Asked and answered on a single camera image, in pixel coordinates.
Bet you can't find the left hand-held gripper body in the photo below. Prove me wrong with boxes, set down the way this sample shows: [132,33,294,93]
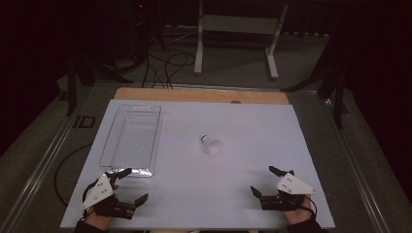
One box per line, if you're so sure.
[80,173,137,220]

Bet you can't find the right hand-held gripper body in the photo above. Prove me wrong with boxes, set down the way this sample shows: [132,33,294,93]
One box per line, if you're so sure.
[258,173,319,212]

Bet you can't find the clear plastic tray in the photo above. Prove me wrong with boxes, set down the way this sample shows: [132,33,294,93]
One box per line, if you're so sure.
[98,103,162,179]

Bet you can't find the white shuttlecock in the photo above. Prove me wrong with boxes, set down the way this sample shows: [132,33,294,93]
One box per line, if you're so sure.
[199,134,223,156]

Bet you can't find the person's left hand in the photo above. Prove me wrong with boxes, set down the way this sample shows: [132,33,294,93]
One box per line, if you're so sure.
[85,183,120,231]

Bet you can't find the person's right hand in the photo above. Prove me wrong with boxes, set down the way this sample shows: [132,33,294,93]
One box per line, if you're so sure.
[282,195,314,226]

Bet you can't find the white table mat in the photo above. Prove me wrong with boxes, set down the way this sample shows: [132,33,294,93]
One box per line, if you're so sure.
[59,98,336,231]

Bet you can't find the black tripod stand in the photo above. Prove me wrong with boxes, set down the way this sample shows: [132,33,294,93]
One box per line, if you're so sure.
[281,62,350,130]

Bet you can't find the wooden table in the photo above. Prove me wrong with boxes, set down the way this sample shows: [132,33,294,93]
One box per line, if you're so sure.
[114,86,291,106]

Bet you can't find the white metal stand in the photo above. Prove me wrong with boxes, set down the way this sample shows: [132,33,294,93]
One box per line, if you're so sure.
[193,0,290,81]

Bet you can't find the black gripper cord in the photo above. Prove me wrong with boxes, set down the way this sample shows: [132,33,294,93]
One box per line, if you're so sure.
[302,193,319,217]
[82,178,100,218]

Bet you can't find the black cable loop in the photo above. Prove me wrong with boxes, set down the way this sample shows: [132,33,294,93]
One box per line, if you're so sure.
[53,143,93,209]

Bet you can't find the metal floor rail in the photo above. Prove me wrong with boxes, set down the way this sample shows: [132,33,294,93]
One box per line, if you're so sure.
[319,95,395,233]
[0,103,85,233]

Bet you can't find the black floor cables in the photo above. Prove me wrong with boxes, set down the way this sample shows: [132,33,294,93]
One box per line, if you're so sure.
[141,50,197,89]

